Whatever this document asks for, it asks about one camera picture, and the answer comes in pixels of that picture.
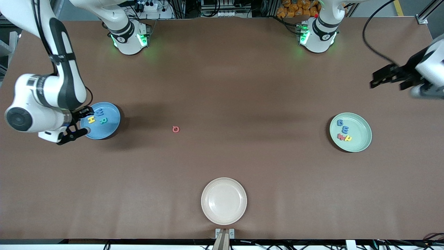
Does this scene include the aluminium frame profile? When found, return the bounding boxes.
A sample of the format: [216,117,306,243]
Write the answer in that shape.
[416,0,444,25]

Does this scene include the blue plate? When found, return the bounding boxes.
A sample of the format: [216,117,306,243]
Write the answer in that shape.
[80,102,121,140]

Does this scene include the brown table cover sheet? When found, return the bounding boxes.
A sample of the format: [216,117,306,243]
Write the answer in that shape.
[0,17,444,241]

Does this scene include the white power strip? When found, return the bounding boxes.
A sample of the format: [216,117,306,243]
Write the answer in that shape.
[134,0,159,11]

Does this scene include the orange snack bags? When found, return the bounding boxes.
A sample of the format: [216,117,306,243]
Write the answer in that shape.
[276,0,321,19]

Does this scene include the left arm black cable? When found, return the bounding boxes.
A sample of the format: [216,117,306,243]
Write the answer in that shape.
[362,0,400,66]

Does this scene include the metal table edge bracket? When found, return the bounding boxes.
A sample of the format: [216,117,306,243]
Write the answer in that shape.
[215,228,235,240]

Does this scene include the green plate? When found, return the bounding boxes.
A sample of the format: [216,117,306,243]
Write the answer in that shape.
[329,112,372,153]

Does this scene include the cream white plate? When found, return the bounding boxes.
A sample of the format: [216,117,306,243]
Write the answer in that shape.
[201,177,247,225]

